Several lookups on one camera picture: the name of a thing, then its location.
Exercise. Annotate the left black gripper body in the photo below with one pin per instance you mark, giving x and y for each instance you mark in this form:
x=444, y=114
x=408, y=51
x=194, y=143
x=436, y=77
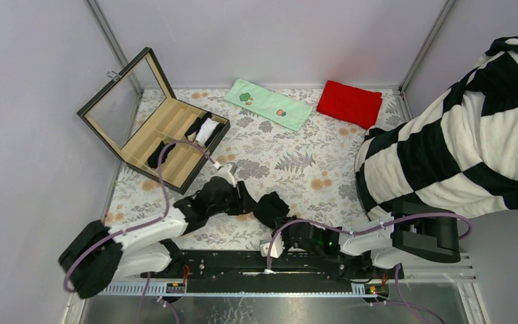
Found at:
x=230, y=204

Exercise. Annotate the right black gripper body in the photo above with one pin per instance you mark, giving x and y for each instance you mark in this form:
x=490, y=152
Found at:
x=287, y=238

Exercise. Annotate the black garment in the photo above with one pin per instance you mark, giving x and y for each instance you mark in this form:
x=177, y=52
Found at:
x=271, y=210

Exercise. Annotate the black underwear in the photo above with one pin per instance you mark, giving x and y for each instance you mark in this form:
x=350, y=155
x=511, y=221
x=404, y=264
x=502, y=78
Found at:
x=163, y=149

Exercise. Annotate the black wooden compartment box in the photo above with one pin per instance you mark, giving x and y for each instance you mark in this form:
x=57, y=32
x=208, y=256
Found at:
x=136, y=110

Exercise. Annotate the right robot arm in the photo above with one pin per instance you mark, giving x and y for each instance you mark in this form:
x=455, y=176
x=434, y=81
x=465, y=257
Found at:
x=411, y=231

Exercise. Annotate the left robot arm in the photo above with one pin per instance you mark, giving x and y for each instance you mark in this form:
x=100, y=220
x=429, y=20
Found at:
x=100, y=253

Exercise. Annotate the floral patterned table mat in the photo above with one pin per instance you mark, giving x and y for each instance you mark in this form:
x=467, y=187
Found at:
x=311, y=170

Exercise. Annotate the white rolled cloth in box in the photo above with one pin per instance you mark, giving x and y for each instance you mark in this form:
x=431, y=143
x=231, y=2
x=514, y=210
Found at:
x=205, y=132

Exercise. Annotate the black rolled sock in box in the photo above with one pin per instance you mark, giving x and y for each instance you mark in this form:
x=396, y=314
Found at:
x=195, y=127

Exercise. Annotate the light green printed cloth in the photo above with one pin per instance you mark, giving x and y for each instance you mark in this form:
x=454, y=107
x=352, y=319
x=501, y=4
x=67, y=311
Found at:
x=278, y=108

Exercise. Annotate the red folded cloth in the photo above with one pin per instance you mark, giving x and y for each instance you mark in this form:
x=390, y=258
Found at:
x=350, y=104

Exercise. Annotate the black white checkered blanket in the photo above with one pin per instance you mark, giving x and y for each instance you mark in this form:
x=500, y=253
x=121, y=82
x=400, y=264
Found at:
x=460, y=154

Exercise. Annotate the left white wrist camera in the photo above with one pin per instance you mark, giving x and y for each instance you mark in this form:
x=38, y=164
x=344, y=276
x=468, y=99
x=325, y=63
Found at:
x=226, y=171

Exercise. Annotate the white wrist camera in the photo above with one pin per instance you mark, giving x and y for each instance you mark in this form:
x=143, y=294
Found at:
x=275, y=250
x=226, y=171

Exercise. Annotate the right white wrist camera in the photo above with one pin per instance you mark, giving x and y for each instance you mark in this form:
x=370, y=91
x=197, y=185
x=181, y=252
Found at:
x=275, y=250

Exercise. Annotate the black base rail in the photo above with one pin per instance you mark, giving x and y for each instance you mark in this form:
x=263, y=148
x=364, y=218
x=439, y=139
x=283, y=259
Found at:
x=235, y=271

